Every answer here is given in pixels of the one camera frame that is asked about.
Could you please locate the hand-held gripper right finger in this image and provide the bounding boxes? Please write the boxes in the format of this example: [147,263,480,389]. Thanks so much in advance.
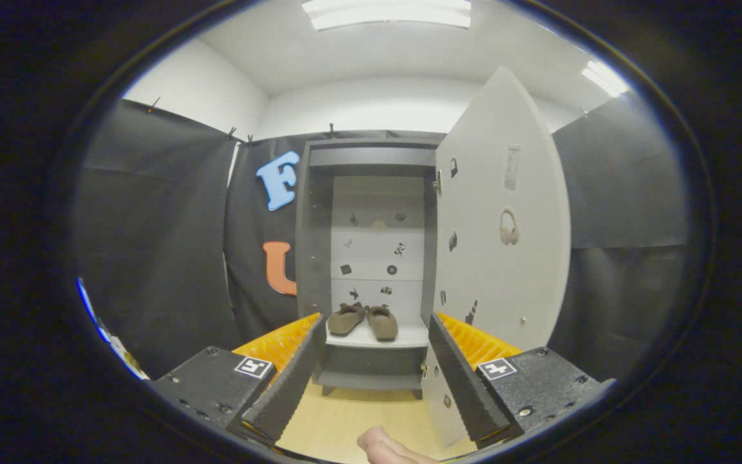
[427,311,616,450]

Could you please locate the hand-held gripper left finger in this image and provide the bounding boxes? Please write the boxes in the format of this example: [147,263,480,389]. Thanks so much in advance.
[149,312,328,445]

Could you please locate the brown fuzzy shoe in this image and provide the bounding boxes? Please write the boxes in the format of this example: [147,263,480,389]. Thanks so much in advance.
[366,304,399,342]
[327,302,366,336]

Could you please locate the beige shoe cabinet door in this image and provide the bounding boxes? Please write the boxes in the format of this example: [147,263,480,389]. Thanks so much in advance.
[420,66,571,449]

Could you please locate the grey shoe cabinet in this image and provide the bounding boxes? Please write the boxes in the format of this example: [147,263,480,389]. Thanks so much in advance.
[295,131,446,400]

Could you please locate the black backdrop cloth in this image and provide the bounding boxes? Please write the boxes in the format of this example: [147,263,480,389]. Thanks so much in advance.
[73,90,694,381]

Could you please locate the small ceiling light panel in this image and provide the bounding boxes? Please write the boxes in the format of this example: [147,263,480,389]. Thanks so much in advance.
[580,60,631,99]

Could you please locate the long ceiling light panel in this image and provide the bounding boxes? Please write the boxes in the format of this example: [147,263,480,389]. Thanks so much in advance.
[300,0,473,32]

